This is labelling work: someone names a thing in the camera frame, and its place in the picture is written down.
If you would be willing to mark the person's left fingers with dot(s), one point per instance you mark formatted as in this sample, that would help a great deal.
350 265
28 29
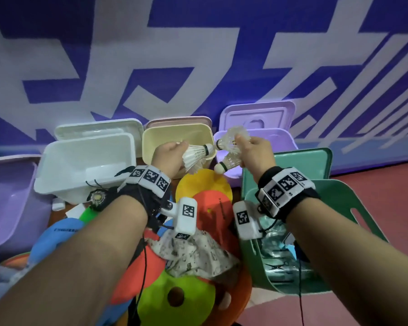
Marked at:
183 149

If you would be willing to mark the patterned beige cloth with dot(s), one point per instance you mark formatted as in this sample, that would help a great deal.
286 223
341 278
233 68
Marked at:
197 256

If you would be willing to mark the cream plastic bin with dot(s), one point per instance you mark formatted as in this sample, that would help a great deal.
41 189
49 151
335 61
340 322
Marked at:
176 134

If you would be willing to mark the green plastic bin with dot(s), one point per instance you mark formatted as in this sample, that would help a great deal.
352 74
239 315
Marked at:
333 196

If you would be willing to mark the white plastic bin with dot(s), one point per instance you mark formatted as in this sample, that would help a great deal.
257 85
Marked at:
78 166

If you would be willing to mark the light blue cloth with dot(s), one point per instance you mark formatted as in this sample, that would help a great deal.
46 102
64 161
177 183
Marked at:
3 285

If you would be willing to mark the person's right forearm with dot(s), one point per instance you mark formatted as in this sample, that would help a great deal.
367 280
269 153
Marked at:
353 261

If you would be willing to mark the red disc cone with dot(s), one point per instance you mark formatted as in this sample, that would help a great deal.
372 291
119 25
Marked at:
212 217

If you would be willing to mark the black right wrist tracker band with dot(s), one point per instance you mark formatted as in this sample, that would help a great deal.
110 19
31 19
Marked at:
285 191

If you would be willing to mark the large purple plastic bin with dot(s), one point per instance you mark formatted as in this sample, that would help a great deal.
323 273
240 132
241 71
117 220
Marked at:
10 203

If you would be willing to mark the person's left hand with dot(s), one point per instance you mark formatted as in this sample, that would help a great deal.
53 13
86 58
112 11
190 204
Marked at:
168 156

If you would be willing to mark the purple bin lid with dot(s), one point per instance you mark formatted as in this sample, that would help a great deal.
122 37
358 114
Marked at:
258 115

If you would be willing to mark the person's right fingers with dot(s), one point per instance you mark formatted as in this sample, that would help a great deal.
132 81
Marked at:
243 142

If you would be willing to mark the black wrist tracker band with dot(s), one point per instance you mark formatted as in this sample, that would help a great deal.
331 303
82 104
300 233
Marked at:
285 191
149 186

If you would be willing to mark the black left wrist tracker band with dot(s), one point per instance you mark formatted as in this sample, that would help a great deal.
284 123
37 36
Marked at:
149 186

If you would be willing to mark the blue fabric item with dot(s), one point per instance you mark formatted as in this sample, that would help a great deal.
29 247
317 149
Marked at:
54 237

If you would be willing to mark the black round compass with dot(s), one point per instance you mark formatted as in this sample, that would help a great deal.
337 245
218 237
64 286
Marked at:
98 197

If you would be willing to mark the person's left forearm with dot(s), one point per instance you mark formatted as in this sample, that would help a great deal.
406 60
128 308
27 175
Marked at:
71 261

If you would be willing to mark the green plastic piece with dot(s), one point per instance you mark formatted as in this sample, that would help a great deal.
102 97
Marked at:
87 215

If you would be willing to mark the red-orange disc cone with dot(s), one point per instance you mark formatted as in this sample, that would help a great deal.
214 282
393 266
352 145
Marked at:
139 274

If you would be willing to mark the white bin lid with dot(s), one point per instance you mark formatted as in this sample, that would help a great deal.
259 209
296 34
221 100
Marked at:
98 127

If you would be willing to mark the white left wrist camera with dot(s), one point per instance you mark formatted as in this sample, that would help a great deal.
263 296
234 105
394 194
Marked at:
185 217

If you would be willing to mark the white green-banded shuttlecock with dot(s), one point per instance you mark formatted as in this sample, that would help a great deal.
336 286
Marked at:
228 162

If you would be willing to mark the small white block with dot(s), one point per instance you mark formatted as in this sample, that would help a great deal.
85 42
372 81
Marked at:
58 204

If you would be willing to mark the green bin lid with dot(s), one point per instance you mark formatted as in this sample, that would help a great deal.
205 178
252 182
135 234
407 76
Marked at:
302 164

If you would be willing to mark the clear plastic bottles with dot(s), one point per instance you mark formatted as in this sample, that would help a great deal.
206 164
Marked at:
282 264

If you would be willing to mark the orange disc cone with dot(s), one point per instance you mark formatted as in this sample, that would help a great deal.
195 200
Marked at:
239 295

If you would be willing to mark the lime green disc cone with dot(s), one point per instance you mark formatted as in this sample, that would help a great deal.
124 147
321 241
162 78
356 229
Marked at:
193 302

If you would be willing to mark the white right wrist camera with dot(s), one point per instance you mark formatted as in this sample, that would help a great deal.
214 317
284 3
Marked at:
245 220

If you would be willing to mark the yellow disc cone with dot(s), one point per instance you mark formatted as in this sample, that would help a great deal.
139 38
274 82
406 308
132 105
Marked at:
204 183

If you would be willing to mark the white feather shuttlecock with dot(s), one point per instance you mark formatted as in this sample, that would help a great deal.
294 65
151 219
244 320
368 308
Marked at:
194 156

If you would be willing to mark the translucent plastic shuttlecock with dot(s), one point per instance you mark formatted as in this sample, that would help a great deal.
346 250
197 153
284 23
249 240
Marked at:
232 136

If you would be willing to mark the small purple plastic bin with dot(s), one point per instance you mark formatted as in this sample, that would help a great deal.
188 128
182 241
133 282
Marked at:
278 140

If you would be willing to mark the pink bin lid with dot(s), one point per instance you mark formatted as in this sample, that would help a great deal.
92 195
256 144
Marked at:
176 120

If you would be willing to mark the person's right hand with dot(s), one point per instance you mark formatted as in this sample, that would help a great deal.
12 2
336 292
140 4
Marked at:
258 156

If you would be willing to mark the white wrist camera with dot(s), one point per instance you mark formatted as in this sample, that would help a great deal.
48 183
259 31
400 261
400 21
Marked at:
245 220
185 217

